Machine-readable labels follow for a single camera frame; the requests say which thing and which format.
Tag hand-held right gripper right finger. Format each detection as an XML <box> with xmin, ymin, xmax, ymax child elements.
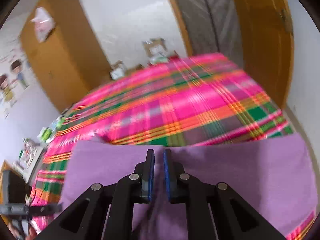
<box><xmin>163</xmin><ymin>148</ymin><xmax>287</xmax><ymax>240</ymax></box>

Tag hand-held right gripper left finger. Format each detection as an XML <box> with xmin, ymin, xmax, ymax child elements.
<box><xmin>34</xmin><ymin>149</ymin><xmax>156</xmax><ymax>240</ymax></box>

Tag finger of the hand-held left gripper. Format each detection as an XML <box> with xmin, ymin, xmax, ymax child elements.
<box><xmin>29</xmin><ymin>203</ymin><xmax>63</xmax><ymax>216</ymax></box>

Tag purple fleece pants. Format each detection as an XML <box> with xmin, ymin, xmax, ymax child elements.
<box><xmin>58</xmin><ymin>133</ymin><xmax>316</xmax><ymax>240</ymax></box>

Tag person's left hand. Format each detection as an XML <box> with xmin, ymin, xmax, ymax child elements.
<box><xmin>26</xmin><ymin>226</ymin><xmax>39</xmax><ymax>240</ymax></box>

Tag white cluttered shelf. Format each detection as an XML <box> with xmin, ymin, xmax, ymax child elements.
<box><xmin>12</xmin><ymin>137</ymin><xmax>46</xmax><ymax>181</ymax></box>

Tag pink green plaid blanket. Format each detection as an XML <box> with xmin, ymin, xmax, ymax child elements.
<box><xmin>29</xmin><ymin>52</ymin><xmax>316</xmax><ymax>240</ymax></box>

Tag white cardboard box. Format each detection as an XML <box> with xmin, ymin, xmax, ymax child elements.
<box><xmin>110</xmin><ymin>60</ymin><xmax>127</xmax><ymax>79</ymax></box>

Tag white plastic packets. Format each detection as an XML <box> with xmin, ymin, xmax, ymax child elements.
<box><xmin>148</xmin><ymin>54</ymin><xmax>179</xmax><ymax>66</ymax></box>

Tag open brown cardboard box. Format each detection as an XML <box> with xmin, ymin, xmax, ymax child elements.
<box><xmin>142</xmin><ymin>38</ymin><xmax>167</xmax><ymax>57</ymax></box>

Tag wooden wardrobe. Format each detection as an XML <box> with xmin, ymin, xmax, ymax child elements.
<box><xmin>19</xmin><ymin>0</ymin><xmax>112</xmax><ymax>113</ymax></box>

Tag clear plastic door curtain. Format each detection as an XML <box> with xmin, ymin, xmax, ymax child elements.
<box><xmin>167</xmin><ymin>0</ymin><xmax>245</xmax><ymax>67</ymax></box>

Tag wooden door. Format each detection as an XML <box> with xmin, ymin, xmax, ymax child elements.
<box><xmin>226</xmin><ymin>0</ymin><xmax>295</xmax><ymax>109</ymax></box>

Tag cartoon wall poster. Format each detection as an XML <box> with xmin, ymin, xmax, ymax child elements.
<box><xmin>0</xmin><ymin>37</ymin><xmax>32</xmax><ymax>121</ymax></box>

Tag wooden door frame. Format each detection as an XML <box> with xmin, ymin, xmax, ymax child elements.
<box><xmin>160</xmin><ymin>0</ymin><xmax>193</xmax><ymax>57</ymax></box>

